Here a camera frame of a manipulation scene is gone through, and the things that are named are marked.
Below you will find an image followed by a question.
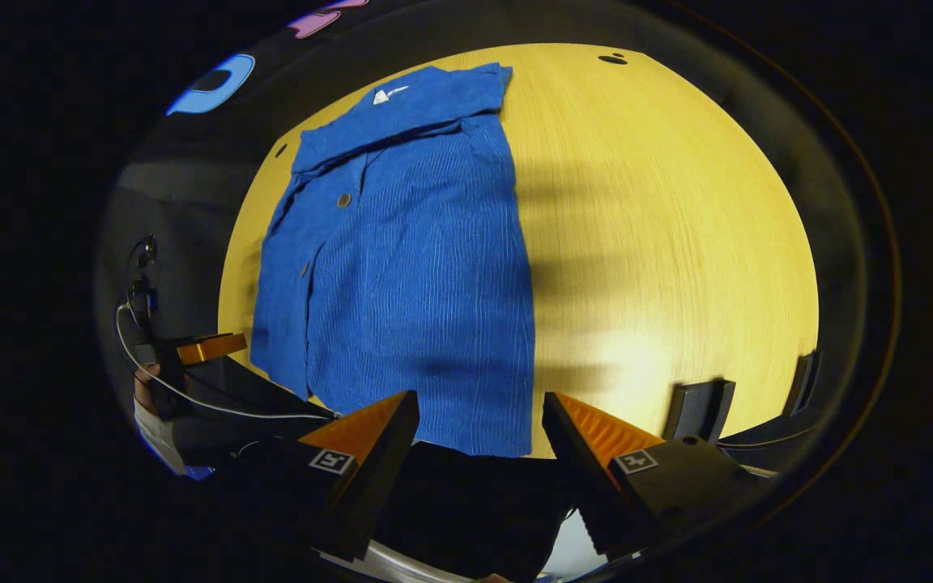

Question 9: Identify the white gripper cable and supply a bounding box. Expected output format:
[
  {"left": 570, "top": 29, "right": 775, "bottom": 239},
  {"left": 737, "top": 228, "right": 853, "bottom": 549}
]
[{"left": 114, "top": 301, "right": 334, "bottom": 422}]

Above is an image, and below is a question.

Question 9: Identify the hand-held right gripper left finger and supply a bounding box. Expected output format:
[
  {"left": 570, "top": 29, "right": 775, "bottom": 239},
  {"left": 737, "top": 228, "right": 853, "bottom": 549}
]
[{"left": 224, "top": 390, "right": 421, "bottom": 562}]

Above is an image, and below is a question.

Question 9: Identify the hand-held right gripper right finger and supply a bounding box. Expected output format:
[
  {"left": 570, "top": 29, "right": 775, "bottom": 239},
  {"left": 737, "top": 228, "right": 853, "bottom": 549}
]
[{"left": 542, "top": 392, "right": 777, "bottom": 562}]

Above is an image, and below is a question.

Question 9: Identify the blue button shirt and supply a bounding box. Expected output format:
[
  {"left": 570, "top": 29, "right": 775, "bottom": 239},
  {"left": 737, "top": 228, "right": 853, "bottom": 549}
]
[{"left": 249, "top": 63, "right": 536, "bottom": 458}]

